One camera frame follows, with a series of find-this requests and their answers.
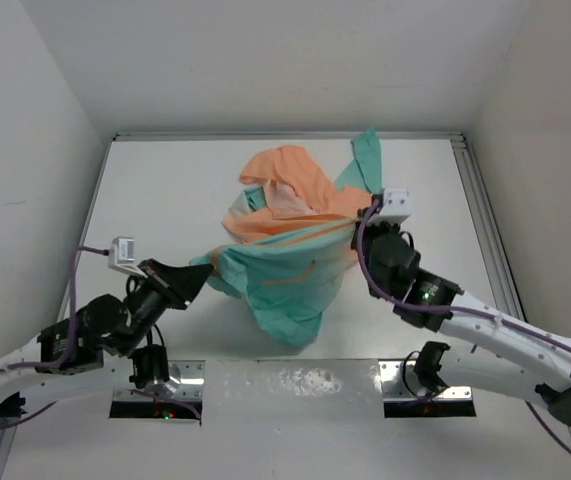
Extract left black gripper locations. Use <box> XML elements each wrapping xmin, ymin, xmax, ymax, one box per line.
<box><xmin>121</xmin><ymin>256</ymin><xmax>215</xmax><ymax>354</ymax></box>

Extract orange and teal jacket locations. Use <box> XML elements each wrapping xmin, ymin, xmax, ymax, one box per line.
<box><xmin>190</xmin><ymin>129</ymin><xmax>382</xmax><ymax>349</ymax></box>

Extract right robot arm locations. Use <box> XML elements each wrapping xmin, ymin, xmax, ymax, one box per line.
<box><xmin>351</xmin><ymin>195</ymin><xmax>571</xmax><ymax>428</ymax></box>

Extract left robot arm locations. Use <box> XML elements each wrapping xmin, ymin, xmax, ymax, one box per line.
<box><xmin>0</xmin><ymin>259</ymin><xmax>214</xmax><ymax>430</ymax></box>

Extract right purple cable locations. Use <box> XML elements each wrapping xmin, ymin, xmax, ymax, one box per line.
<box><xmin>354</xmin><ymin>197</ymin><xmax>571</xmax><ymax>471</ymax></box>

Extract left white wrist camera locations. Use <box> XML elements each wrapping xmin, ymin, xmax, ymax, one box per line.
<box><xmin>107</xmin><ymin>236</ymin><xmax>145</xmax><ymax>277</ymax></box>

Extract aluminium frame rail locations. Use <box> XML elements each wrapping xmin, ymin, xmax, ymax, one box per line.
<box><xmin>92</xmin><ymin>131</ymin><xmax>521</xmax><ymax>315</ymax></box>

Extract metal base plate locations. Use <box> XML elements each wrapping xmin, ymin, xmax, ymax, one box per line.
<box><xmin>110</xmin><ymin>357</ymin><xmax>475</xmax><ymax>402</ymax></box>

